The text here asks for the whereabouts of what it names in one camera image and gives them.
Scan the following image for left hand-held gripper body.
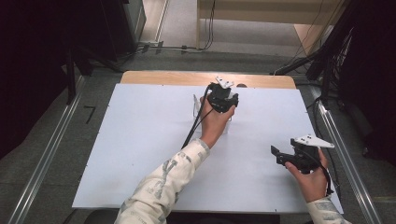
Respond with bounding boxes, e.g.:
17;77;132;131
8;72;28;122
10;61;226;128
206;76;240;114

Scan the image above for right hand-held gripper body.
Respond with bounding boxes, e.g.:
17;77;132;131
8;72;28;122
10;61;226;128
289;134;335;175

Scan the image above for clear plastic organizer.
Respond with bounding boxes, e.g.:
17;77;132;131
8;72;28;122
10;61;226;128
191;93;233;135

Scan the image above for person's right hand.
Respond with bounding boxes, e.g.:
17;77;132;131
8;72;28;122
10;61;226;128
284;148;330;203

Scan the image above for person's left hand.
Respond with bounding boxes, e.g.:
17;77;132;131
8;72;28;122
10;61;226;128
199;96;236;148

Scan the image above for wooden table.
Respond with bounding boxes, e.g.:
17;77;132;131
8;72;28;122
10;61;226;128
120;70;297;90

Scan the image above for light wooden furniture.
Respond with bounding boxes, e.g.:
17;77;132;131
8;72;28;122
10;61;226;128
195;0;347;50

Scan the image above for grey cabinet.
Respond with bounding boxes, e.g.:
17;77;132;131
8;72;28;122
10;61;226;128
122;0;148;45

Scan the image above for black metal stand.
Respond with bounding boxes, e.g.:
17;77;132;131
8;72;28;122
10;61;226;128
64;46;124;105

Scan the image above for right hand-held gripper cable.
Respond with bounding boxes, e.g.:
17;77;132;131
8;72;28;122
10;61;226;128
306;148;334;196

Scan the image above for hand-held gripper cable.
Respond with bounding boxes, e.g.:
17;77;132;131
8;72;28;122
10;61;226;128
306;148;334;196
181;85;213;149

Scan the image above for left hand-held gripper cable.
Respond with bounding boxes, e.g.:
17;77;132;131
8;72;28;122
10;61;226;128
181;85;213;149

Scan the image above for black floor cable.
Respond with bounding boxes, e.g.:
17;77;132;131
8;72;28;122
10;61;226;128
306;96;342;200

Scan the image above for metal floor rail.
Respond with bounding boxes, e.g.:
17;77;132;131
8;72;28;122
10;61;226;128
309;85;384;224
7;76;87;224

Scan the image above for hanging black cables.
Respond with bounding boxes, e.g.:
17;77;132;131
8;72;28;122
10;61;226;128
200;0;218;51

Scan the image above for floor cable with plugs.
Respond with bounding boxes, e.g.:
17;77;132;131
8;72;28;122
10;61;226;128
136;40;200;54

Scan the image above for black stand with cables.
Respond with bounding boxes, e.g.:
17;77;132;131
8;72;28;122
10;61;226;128
270;0;356;110

